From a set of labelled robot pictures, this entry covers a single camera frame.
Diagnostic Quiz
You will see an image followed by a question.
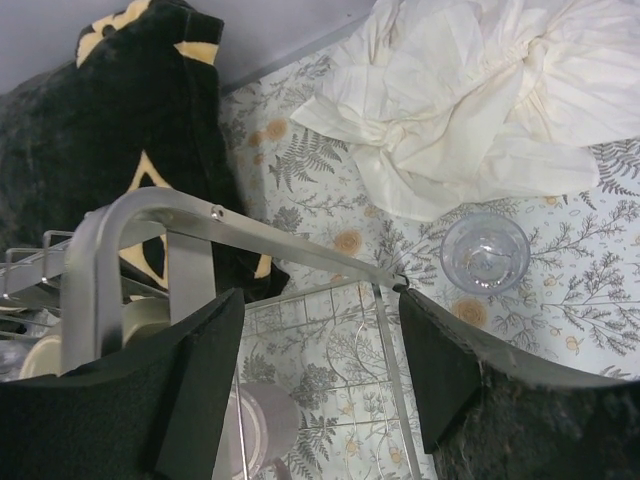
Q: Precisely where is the stainless steel dish rack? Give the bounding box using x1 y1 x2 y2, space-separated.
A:
1 188 398 479

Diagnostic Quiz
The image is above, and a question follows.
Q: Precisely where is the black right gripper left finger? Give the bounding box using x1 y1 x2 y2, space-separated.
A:
1 289 245 479

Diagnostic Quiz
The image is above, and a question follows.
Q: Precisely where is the pink mug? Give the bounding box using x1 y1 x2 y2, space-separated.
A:
224 383 299 479

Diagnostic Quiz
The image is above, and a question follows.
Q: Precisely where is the black floral plush blanket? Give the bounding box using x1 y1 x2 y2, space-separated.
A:
0 0 292 303

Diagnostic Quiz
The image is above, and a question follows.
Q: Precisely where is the white crumpled cloth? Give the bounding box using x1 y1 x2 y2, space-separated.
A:
293 1 639 222

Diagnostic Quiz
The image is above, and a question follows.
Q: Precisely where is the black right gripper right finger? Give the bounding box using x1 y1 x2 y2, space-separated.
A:
399 289 639 479

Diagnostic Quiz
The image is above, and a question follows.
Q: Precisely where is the olive beige mug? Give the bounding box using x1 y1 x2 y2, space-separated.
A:
19 297 170 379

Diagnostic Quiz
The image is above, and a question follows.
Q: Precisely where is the clear glass tumbler front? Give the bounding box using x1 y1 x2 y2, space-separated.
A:
1 339 39 382

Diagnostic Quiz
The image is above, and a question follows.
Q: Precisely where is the clear faceted glass cup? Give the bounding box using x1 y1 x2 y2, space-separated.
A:
440 213 531 296

